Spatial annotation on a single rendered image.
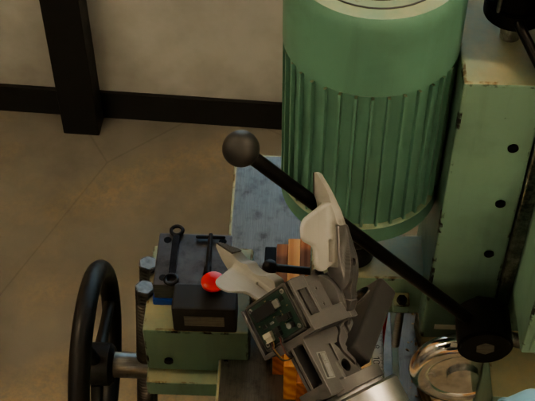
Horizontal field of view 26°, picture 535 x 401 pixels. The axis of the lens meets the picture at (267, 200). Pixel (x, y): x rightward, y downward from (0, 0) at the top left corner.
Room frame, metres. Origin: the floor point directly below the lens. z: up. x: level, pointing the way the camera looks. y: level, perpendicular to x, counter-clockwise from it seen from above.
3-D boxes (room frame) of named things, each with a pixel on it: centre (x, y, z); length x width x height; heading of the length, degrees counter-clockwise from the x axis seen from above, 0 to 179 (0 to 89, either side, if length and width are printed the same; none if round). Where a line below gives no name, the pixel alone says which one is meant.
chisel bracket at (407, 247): (0.88, -0.12, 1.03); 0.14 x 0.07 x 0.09; 88
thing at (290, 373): (0.88, -0.03, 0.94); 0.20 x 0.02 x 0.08; 178
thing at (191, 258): (0.91, 0.09, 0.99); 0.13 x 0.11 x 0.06; 178
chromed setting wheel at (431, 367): (0.75, -0.23, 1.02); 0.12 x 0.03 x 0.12; 88
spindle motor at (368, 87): (0.88, -0.10, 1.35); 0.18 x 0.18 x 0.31
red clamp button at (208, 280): (0.88, 0.07, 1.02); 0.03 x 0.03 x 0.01
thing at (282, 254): (0.90, -0.02, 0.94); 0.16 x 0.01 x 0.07; 178
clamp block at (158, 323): (0.91, 0.09, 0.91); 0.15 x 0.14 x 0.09; 178
